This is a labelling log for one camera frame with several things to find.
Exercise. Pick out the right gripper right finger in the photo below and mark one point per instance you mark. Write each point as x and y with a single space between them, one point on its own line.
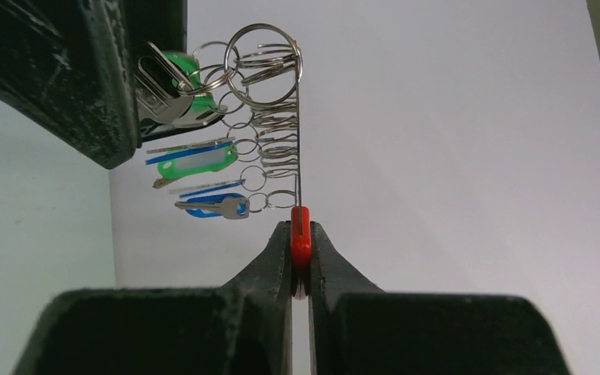
358 328

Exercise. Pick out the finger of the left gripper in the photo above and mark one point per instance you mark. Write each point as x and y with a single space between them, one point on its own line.
69 66

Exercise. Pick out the blue key tag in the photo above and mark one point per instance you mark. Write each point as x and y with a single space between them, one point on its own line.
194 155
212 200

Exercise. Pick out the black head key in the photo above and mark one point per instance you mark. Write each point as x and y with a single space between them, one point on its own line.
150 130

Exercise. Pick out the metal key holder red handle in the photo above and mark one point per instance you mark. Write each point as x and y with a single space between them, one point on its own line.
277 124

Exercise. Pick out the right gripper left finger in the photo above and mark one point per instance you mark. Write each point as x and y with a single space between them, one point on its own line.
241 327

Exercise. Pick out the small silver key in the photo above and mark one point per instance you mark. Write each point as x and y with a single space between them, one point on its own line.
228 207

